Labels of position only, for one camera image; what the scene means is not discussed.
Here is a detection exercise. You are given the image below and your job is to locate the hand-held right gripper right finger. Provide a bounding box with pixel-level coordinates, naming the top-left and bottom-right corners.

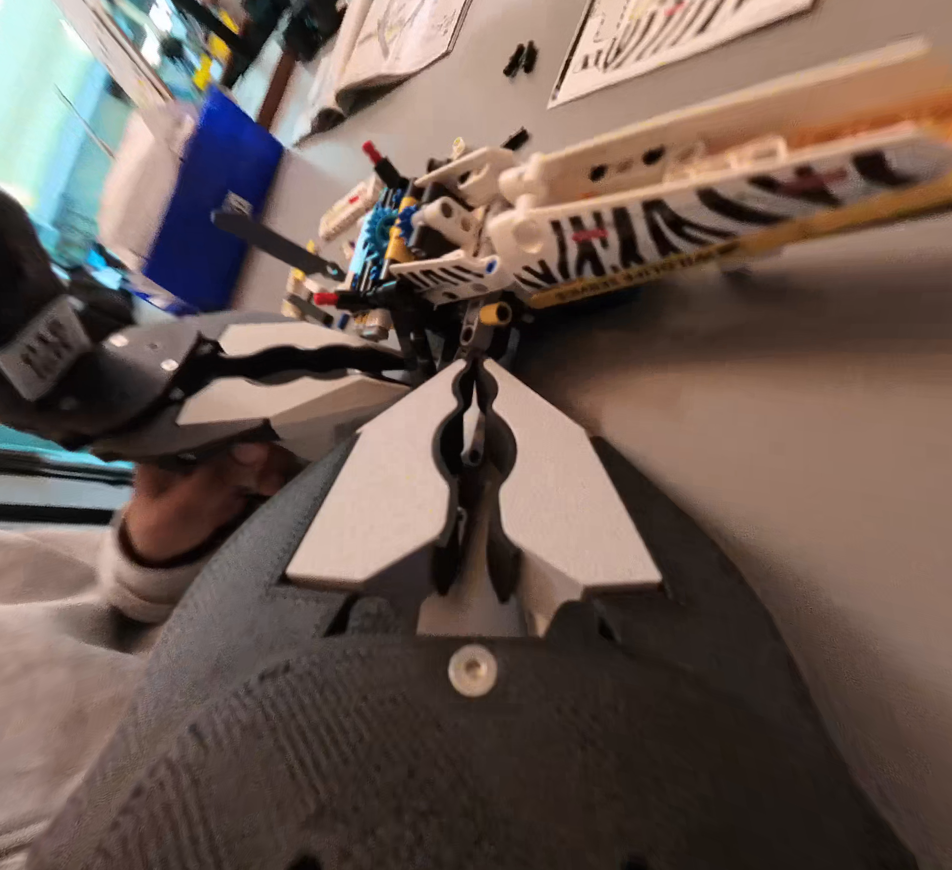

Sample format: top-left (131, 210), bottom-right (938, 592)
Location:
top-left (477, 357), bottom-right (664, 638)

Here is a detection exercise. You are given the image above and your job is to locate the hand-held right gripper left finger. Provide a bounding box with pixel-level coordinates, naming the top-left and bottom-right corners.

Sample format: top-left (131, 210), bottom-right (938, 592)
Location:
top-left (285, 357), bottom-right (478, 597)

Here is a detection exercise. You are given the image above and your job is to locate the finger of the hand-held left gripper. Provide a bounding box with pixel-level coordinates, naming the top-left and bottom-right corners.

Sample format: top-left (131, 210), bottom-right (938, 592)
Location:
top-left (173, 370), bottom-right (415, 464)
top-left (216, 322), bottom-right (409, 379)

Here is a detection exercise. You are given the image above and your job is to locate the zebra striped lego helicopter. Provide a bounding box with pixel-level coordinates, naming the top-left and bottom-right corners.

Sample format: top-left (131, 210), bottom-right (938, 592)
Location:
top-left (210, 36), bottom-right (952, 384)

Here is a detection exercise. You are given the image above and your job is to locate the person's left forearm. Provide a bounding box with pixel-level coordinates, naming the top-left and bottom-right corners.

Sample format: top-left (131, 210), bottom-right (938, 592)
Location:
top-left (0, 512), bottom-right (215, 663)

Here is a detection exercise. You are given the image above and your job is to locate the person's left hand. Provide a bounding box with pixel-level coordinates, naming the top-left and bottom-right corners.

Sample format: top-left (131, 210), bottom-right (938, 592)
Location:
top-left (121, 441), bottom-right (300, 566)

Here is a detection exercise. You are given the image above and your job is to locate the blue storage bin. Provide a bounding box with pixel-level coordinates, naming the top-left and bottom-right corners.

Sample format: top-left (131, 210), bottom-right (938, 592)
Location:
top-left (141, 85), bottom-right (285, 313)

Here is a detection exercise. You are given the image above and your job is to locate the instruction booklet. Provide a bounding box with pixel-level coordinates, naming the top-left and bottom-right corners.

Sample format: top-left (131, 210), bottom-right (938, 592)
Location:
top-left (294, 0), bottom-right (507, 146)

